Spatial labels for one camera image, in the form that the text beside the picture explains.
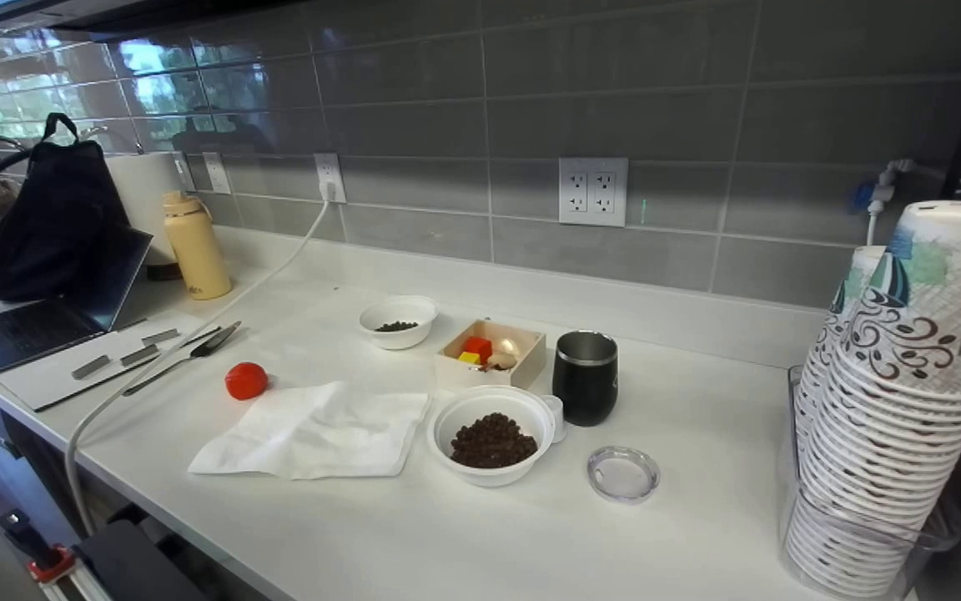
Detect small cardboard box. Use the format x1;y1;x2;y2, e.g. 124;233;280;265
435;321;546;391

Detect white bowl few beans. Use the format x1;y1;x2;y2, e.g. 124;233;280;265
360;298;436;350

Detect black insulated tumbler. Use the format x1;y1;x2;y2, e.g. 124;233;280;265
551;331;617;427

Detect white bowl with coffee beans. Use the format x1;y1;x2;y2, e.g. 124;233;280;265
428;388;564;486

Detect white paper napkin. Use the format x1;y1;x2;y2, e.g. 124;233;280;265
189;382;428;482

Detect clear plastic tumbler lid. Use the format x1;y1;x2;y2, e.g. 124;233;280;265
586;445;662;505

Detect red round lid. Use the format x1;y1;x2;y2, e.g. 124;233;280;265
222;362;269;402

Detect metal kitchen tongs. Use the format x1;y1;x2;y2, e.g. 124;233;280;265
0;328;212;413

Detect beige squeeze bottle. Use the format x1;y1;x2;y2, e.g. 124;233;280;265
163;189;233;301

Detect short patterned paper cup stack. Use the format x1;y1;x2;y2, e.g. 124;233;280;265
825;244;884;362

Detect clear plastic cup holder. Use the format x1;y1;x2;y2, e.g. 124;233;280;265
779;366;961;601

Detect tall patterned paper cup stack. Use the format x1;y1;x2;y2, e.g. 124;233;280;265
779;197;961;601

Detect black bag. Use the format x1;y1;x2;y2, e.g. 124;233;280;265
0;114;130;303

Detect white wall power outlet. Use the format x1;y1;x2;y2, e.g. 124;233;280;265
556;157;628;227

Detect white power cable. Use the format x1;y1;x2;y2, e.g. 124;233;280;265
59;179;341;539

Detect red white stand post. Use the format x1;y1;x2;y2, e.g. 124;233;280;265
0;512;114;601

